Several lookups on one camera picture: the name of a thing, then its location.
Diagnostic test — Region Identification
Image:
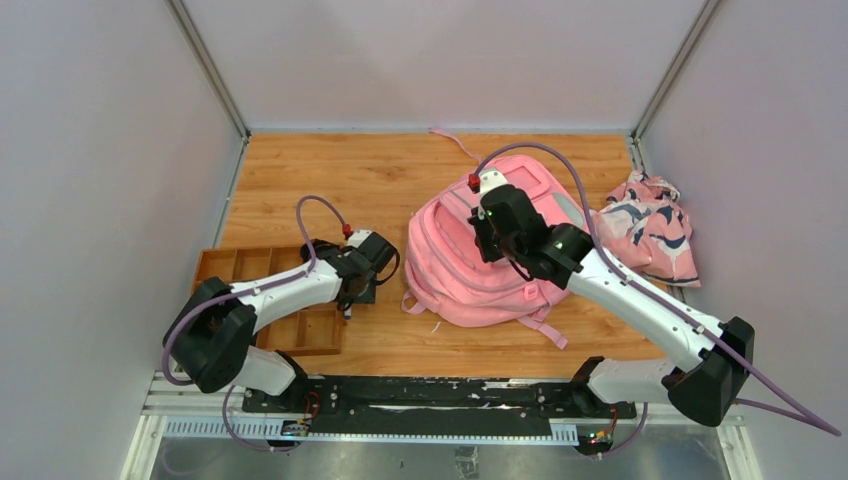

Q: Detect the pink student backpack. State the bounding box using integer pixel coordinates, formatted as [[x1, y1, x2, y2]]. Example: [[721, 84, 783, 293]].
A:
[[401, 154, 588, 349]]

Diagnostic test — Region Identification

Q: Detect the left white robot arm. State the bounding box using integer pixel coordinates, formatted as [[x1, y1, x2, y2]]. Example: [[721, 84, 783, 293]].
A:
[[162, 230, 400, 413]]

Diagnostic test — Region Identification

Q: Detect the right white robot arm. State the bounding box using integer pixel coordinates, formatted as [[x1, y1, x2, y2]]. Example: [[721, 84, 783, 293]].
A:
[[468, 175, 755, 427]]

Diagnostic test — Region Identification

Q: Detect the wooden compartment tray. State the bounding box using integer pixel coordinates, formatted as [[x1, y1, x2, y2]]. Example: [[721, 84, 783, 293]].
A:
[[192, 246, 346, 356]]

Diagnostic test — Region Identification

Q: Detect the pink patterned cloth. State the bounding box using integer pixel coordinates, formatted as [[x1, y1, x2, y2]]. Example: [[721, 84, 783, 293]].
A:
[[593, 170, 701, 288]]

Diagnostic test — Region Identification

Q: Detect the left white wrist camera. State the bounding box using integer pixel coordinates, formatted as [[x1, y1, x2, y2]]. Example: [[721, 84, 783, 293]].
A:
[[343, 228, 374, 249]]

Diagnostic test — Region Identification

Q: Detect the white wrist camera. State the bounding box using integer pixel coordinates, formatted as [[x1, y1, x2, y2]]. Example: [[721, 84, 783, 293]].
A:
[[343, 228, 374, 249], [467, 169, 509, 196]]

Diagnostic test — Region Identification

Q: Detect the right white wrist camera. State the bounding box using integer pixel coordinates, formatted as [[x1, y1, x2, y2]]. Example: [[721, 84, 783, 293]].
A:
[[467, 169, 509, 196]]

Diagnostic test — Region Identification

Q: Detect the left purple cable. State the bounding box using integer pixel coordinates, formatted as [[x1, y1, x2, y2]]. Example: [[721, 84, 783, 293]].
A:
[[160, 195, 352, 453]]

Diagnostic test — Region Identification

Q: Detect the purple cable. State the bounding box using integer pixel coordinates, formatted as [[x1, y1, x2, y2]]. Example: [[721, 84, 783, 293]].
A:
[[467, 142, 843, 458], [160, 195, 352, 453]]

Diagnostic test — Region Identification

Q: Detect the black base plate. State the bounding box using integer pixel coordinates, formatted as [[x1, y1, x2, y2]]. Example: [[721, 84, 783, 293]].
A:
[[242, 375, 637, 437]]

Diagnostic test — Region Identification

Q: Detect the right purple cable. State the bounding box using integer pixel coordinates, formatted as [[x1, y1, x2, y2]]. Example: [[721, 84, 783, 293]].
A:
[[467, 142, 843, 458]]

